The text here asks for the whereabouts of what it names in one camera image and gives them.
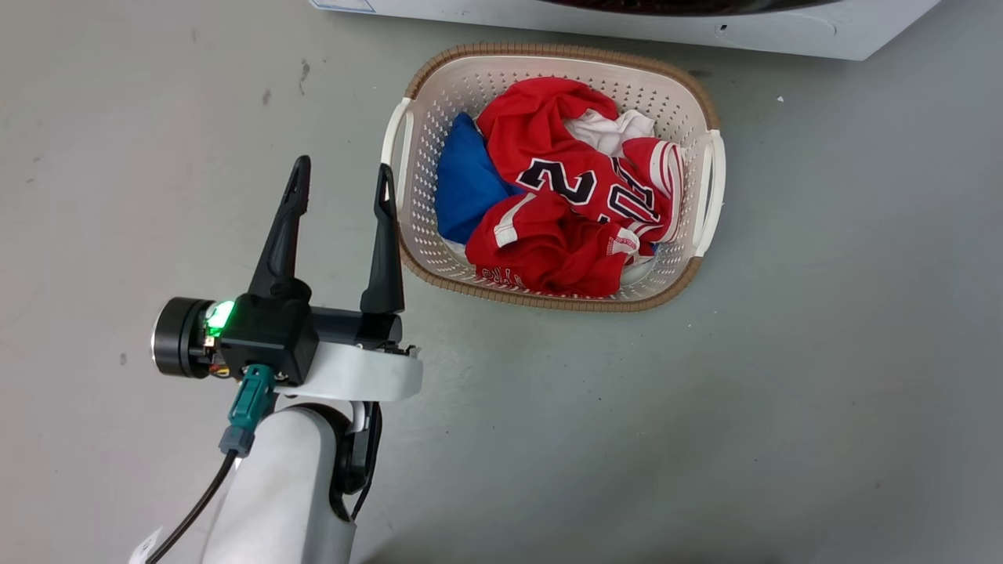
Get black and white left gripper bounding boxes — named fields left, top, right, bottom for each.
left=152, top=155, right=424, bottom=403

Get white washing machine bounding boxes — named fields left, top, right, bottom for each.
left=309, top=0, right=943, bottom=62

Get blue cloth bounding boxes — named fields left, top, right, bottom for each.
left=435, top=112, right=527, bottom=246

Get white laundry basket brown rim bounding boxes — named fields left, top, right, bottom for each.
left=381, top=42, right=727, bottom=313

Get red shorts with white trim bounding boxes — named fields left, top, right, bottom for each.
left=465, top=191, right=642, bottom=298

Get red jersey with number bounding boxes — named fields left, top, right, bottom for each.
left=476, top=77, right=686, bottom=245

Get white garment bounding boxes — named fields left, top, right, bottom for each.
left=563, top=108, right=657, bottom=158

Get white paper tag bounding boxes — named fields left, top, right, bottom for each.
left=129, top=526, right=163, bottom=564

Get black cable with teal connector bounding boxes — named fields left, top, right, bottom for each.
left=144, top=363, right=280, bottom=564

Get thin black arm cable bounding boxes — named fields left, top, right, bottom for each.
left=349, top=401, right=385, bottom=522

